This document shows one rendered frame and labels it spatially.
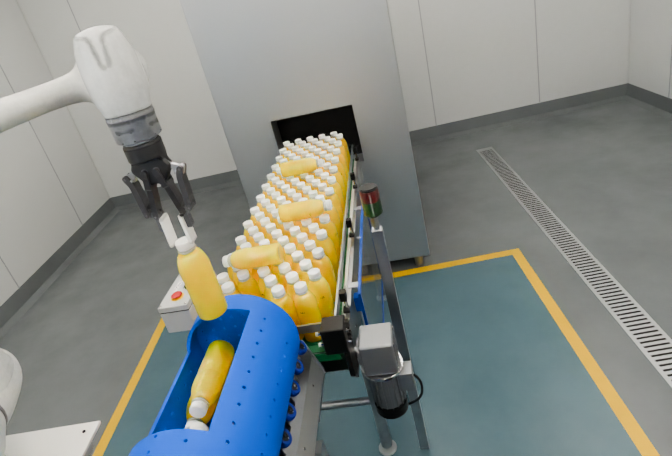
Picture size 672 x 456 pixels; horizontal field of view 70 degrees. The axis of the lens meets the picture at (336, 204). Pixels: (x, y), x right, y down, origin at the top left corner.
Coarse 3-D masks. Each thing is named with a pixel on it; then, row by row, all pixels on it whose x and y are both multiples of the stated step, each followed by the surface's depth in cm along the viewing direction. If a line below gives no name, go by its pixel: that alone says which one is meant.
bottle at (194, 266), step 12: (180, 252) 103; (192, 252) 104; (204, 252) 107; (180, 264) 104; (192, 264) 103; (204, 264) 105; (192, 276) 104; (204, 276) 105; (192, 288) 105; (204, 288) 106; (216, 288) 108; (192, 300) 108; (204, 300) 107; (216, 300) 108; (204, 312) 108; (216, 312) 109
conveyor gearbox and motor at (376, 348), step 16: (368, 336) 153; (384, 336) 151; (368, 352) 149; (384, 352) 148; (368, 368) 152; (384, 368) 151; (400, 368) 154; (384, 384) 155; (400, 384) 157; (384, 400) 158; (400, 400) 160; (416, 400) 171; (384, 416) 162; (400, 416) 161
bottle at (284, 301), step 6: (288, 294) 148; (276, 300) 145; (282, 300) 145; (288, 300) 146; (282, 306) 145; (288, 306) 145; (294, 306) 148; (288, 312) 146; (294, 312) 148; (294, 318) 148; (300, 336) 151
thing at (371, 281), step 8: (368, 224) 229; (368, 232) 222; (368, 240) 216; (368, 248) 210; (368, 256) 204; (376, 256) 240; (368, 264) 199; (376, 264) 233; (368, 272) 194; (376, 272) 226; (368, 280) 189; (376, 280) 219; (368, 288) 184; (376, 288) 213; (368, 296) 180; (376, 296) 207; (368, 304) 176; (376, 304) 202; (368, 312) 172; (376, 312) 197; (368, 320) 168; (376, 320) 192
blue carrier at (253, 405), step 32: (224, 320) 126; (256, 320) 115; (288, 320) 123; (192, 352) 126; (256, 352) 107; (288, 352) 116; (224, 384) 96; (256, 384) 100; (288, 384) 111; (160, 416) 107; (224, 416) 90; (256, 416) 94; (160, 448) 84; (192, 448) 83; (224, 448) 85; (256, 448) 90
